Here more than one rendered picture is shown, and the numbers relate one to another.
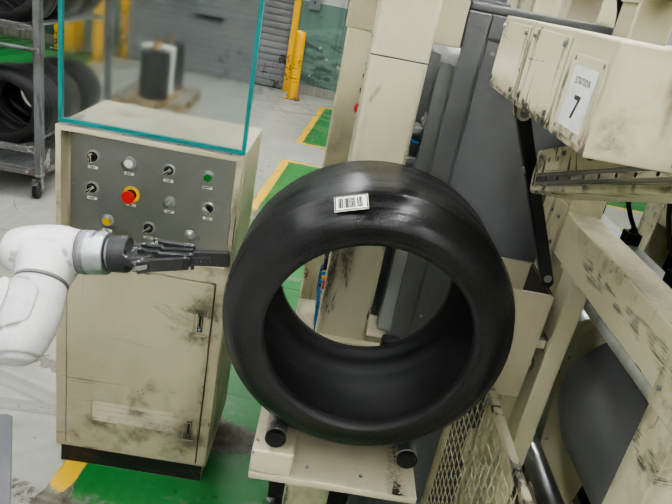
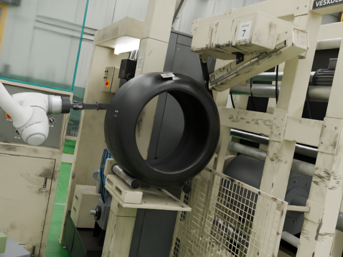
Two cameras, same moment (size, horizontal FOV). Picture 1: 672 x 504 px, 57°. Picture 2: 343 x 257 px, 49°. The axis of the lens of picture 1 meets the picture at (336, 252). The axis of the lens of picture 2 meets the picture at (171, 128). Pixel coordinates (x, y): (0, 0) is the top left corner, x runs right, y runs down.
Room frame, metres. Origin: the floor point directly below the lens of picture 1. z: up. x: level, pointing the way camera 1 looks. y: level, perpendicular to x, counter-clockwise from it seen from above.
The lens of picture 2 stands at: (-0.68, 0.62, 1.29)
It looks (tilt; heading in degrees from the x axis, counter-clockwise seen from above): 3 degrees down; 338
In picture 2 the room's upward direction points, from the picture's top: 11 degrees clockwise
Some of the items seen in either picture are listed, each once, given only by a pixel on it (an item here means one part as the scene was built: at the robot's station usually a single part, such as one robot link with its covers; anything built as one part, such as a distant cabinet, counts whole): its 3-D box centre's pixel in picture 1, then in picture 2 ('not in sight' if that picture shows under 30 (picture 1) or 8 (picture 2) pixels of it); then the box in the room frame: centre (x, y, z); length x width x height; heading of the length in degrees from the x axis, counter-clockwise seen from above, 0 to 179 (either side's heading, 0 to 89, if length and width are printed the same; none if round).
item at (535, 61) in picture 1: (604, 83); (238, 40); (1.10, -0.39, 1.71); 0.61 x 0.25 x 0.15; 3
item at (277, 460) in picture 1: (280, 410); (122, 187); (1.20, 0.06, 0.83); 0.36 x 0.09 x 0.06; 3
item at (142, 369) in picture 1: (154, 299); (7, 180); (1.93, 0.60, 0.63); 0.56 x 0.41 x 1.27; 93
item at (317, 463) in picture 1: (335, 432); (146, 196); (1.21, -0.08, 0.80); 0.37 x 0.36 x 0.02; 93
